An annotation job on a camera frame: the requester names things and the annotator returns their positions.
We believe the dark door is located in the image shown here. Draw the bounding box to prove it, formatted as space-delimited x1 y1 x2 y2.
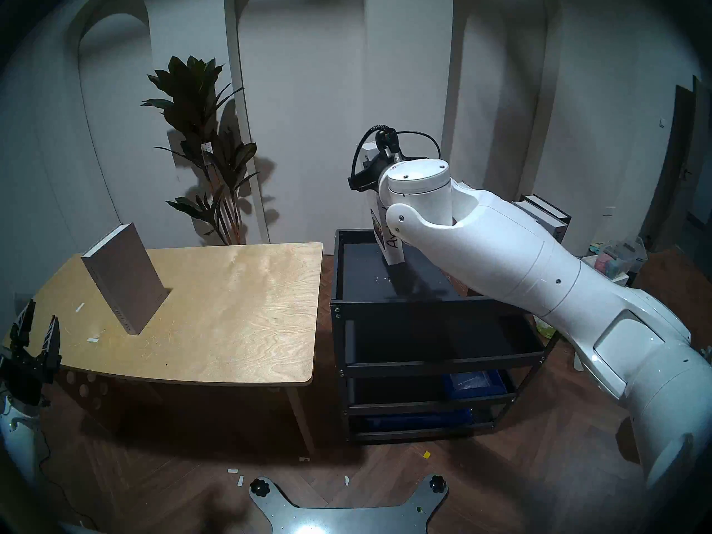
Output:
640 76 712 253

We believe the black Century book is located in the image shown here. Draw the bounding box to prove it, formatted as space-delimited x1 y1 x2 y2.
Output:
520 194 572 241

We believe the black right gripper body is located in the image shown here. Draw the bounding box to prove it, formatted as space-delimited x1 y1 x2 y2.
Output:
348 146 398 193

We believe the white Arietta book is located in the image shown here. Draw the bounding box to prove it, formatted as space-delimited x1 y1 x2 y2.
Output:
359 141 406 266

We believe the light wooden table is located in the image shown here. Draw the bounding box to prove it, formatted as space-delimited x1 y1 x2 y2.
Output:
2 242 324 454

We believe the flat blue tray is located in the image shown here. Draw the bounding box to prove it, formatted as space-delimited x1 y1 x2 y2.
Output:
364 411 473 431

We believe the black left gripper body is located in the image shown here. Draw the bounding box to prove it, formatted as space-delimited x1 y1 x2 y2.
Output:
0 352 62 408

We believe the clear plastic storage box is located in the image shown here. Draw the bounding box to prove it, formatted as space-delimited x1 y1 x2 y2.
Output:
594 237 648 286

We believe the tall green potted plant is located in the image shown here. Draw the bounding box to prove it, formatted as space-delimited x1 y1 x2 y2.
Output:
141 55 261 244

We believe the black metal shelf cart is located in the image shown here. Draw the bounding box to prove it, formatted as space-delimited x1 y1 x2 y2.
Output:
330 228 592 443

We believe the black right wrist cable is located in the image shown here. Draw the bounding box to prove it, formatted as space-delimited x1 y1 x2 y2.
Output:
349 126 441 191

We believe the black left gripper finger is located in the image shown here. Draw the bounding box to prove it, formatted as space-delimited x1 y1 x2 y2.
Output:
40 315 62 369
10 299 37 360

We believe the blue plastic bin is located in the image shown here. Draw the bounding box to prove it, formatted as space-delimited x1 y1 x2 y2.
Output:
443 370 515 401

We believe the grey metal robot base plate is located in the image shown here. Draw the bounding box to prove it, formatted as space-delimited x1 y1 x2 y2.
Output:
249 474 449 534

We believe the grey Special Issue book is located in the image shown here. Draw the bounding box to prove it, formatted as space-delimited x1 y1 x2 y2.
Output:
81 222 167 336

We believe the grey ianra book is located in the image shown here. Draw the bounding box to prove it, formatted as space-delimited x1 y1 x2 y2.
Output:
512 200 568 244

